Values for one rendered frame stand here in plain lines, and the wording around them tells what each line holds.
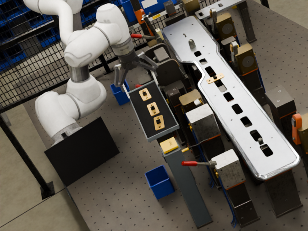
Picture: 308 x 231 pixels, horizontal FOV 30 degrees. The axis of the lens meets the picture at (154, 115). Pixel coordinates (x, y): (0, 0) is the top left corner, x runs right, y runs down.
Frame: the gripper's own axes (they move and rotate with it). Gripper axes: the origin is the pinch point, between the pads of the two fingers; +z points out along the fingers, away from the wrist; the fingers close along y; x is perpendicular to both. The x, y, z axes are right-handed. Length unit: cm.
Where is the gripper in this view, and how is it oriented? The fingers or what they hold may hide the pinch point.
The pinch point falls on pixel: (141, 87)
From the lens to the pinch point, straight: 248.7
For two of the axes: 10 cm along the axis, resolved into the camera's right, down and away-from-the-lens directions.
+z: 3.3, 7.4, 5.9
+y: 9.0, -4.4, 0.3
